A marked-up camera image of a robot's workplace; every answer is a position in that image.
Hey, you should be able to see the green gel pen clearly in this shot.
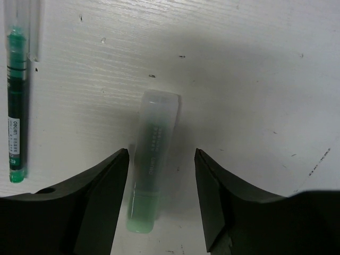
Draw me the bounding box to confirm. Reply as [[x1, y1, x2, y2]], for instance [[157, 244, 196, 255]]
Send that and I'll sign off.
[[4, 0, 45, 184]]

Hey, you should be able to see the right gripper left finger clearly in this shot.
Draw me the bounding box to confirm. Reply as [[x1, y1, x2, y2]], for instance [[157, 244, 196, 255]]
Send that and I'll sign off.
[[1, 149, 129, 254]]

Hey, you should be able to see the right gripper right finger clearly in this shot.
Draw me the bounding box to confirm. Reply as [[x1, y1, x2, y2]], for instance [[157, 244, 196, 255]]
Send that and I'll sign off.
[[194, 149, 339, 254]]

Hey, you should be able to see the green highlighter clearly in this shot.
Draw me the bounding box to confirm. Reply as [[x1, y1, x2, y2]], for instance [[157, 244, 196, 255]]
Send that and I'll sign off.
[[126, 90, 179, 234]]

